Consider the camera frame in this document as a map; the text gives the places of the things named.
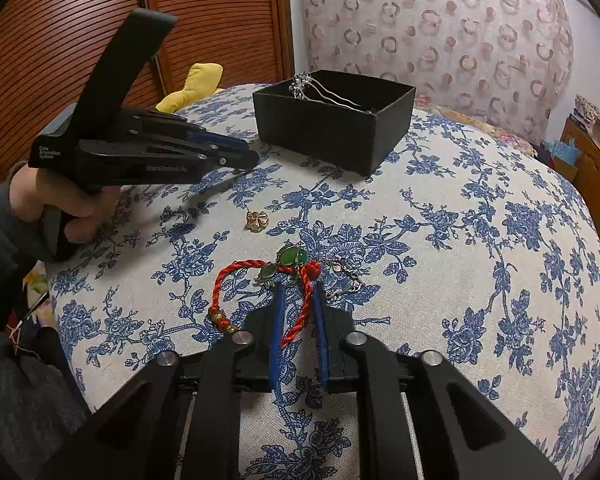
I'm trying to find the person's grey clothing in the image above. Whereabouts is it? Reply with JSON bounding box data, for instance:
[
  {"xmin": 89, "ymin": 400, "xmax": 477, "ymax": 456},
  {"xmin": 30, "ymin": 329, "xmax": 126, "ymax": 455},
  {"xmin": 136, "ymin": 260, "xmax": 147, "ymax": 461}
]
[{"xmin": 0, "ymin": 327, "xmax": 91, "ymax": 480}]

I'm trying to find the ring patterned sheer curtain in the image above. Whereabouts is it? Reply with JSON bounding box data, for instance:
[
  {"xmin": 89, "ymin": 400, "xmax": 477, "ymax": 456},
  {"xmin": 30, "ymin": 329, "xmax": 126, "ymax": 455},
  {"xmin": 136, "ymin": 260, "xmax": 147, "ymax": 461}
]
[{"xmin": 297, "ymin": 0, "xmax": 576, "ymax": 146}]

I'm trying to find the person's left forearm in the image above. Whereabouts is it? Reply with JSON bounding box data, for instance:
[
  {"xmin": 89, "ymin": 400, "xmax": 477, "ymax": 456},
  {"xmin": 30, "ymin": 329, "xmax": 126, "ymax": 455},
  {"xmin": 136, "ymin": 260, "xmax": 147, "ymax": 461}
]
[{"xmin": 0, "ymin": 180, "xmax": 46, "ymax": 333}]

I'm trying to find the large green jade pendant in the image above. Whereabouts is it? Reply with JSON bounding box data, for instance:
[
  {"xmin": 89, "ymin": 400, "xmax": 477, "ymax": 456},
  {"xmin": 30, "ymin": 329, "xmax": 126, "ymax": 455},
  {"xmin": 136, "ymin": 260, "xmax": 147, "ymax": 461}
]
[{"xmin": 277, "ymin": 246, "xmax": 308, "ymax": 267}]

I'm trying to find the black box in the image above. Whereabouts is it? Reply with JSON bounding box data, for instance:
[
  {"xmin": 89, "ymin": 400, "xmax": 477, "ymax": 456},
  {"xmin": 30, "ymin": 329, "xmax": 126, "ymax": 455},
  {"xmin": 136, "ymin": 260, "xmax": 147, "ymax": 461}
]
[{"xmin": 252, "ymin": 70, "xmax": 416, "ymax": 177}]

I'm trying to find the brown slatted wooden wardrobe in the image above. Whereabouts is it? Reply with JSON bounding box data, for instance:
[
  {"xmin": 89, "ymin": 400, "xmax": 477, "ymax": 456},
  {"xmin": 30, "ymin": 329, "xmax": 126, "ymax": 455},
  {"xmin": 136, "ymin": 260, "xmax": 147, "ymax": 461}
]
[{"xmin": 0, "ymin": 0, "xmax": 296, "ymax": 186}]

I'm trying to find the small brown cardboard box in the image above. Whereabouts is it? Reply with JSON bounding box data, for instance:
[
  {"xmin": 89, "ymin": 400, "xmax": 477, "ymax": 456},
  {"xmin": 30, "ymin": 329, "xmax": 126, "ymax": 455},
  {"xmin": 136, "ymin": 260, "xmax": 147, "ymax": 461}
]
[{"xmin": 550, "ymin": 157, "xmax": 578, "ymax": 183}]

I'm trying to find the floral bed blanket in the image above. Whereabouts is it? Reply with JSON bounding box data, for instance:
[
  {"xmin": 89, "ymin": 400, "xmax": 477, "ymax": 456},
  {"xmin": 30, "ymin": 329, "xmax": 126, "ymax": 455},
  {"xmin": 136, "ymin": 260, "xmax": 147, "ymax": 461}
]
[{"xmin": 412, "ymin": 97, "xmax": 538, "ymax": 161}]

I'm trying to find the gold flower brooch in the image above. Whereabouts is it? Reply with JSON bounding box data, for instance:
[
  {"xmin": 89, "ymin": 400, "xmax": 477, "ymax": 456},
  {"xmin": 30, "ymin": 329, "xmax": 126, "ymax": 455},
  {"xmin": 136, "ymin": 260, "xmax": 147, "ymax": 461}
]
[{"xmin": 245, "ymin": 210, "xmax": 271, "ymax": 233}]

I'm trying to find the silver flower hairpin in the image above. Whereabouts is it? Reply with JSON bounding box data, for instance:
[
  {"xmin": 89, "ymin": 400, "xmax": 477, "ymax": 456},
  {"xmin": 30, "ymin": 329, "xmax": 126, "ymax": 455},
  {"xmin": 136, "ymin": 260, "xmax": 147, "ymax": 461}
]
[{"xmin": 290, "ymin": 72, "xmax": 381, "ymax": 113}]

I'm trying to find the person's left hand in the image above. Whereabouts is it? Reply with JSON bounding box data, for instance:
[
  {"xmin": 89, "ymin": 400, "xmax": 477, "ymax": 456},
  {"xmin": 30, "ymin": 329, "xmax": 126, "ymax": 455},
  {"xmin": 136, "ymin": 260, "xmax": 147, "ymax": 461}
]
[{"xmin": 10, "ymin": 160, "xmax": 123, "ymax": 243}]

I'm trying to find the yellow plush toy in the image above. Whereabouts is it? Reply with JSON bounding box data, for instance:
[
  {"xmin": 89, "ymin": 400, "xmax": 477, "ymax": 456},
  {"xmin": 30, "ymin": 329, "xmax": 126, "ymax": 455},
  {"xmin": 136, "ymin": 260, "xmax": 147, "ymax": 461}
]
[{"xmin": 155, "ymin": 62, "xmax": 226, "ymax": 113}]

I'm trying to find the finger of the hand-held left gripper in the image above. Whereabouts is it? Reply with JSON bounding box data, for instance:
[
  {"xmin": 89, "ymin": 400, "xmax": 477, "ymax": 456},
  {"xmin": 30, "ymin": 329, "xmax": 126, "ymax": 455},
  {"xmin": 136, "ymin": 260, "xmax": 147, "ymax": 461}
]
[
  {"xmin": 125, "ymin": 109, "xmax": 251, "ymax": 157},
  {"xmin": 145, "ymin": 142, "xmax": 260, "ymax": 171}
]

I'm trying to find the red rope bracelet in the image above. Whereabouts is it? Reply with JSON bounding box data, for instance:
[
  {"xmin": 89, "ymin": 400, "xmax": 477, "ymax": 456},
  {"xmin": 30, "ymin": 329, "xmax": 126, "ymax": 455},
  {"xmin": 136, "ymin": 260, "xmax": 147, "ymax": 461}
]
[{"xmin": 209, "ymin": 259, "xmax": 323, "ymax": 351}]

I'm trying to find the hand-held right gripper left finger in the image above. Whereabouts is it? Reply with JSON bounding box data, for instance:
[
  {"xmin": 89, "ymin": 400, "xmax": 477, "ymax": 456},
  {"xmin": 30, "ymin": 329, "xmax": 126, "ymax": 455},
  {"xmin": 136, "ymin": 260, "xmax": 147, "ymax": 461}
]
[{"xmin": 35, "ymin": 282, "xmax": 288, "ymax": 480}]

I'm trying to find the blue plastic bag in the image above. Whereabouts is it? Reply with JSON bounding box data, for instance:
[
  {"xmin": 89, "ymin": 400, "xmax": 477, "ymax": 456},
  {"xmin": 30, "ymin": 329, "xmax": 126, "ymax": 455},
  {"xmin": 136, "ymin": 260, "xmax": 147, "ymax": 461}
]
[{"xmin": 552, "ymin": 137, "xmax": 586, "ymax": 166}]

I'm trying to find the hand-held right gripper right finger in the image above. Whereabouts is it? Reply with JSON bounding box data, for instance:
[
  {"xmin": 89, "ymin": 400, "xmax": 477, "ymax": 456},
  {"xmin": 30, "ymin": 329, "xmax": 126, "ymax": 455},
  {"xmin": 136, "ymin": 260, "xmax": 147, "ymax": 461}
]
[{"xmin": 314, "ymin": 280, "xmax": 563, "ymax": 480}]

